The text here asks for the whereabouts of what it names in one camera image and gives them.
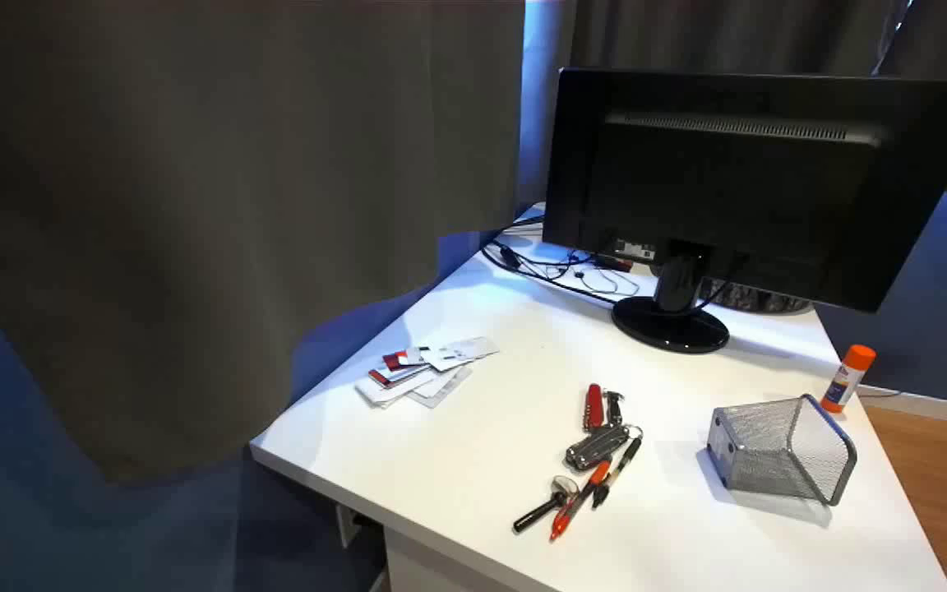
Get plain white card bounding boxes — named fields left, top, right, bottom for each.
left=353, top=368, right=433, bottom=411

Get white card with red print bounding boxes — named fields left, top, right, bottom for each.
left=367, top=344, right=427, bottom=390

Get small black tool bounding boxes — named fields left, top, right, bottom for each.
left=601, top=387, right=628, bottom=432

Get white card with small print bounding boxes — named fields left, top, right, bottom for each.
left=417, top=332, right=499, bottom=374

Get black desk cables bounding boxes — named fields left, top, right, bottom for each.
left=481, top=222, right=651, bottom=310

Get orange capped glue stick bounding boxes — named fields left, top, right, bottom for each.
left=820, top=341, right=883, bottom=417

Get black monitor with round stand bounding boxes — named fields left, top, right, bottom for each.
left=544, top=65, right=947, bottom=356

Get clear plastic card sleeve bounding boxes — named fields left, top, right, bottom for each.
left=411, top=368, right=478, bottom=411

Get grey wire mesh bin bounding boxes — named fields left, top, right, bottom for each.
left=706, top=390, right=862, bottom=509

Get black marker with white band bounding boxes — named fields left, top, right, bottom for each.
left=510, top=472, right=587, bottom=538

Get red pocket tool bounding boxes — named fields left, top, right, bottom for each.
left=581, top=382, right=609, bottom=433

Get small black flat device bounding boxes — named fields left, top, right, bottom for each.
left=564, top=420, right=634, bottom=473

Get black pen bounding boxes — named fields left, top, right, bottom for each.
left=588, top=429, right=647, bottom=512

